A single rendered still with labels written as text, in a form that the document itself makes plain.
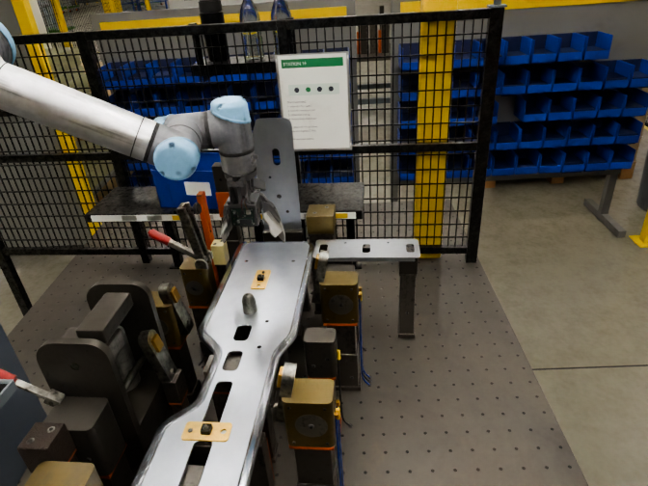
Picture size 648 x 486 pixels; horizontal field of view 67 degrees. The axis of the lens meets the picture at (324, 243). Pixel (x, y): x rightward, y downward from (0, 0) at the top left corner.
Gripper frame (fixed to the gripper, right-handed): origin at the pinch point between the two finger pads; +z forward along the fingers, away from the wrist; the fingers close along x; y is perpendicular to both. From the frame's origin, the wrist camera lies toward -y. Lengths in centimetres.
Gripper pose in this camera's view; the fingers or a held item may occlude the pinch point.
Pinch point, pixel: (255, 241)
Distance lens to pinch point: 121.3
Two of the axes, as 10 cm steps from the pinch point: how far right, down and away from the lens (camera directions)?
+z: 0.6, 8.4, 5.4
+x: 9.9, 0.0, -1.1
